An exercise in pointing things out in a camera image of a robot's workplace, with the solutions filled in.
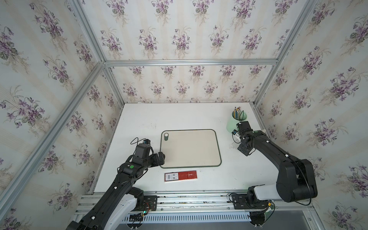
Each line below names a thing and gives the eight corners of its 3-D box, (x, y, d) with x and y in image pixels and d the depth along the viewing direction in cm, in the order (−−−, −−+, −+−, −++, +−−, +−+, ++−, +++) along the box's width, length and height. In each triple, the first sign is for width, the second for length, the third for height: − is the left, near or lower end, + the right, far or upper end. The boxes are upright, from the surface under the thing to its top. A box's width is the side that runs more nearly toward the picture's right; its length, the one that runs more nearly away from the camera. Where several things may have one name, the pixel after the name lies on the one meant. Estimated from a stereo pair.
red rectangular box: (164, 181, 82) (164, 180, 81) (164, 174, 85) (164, 173, 83) (196, 178, 83) (197, 177, 82) (196, 171, 86) (196, 170, 84)
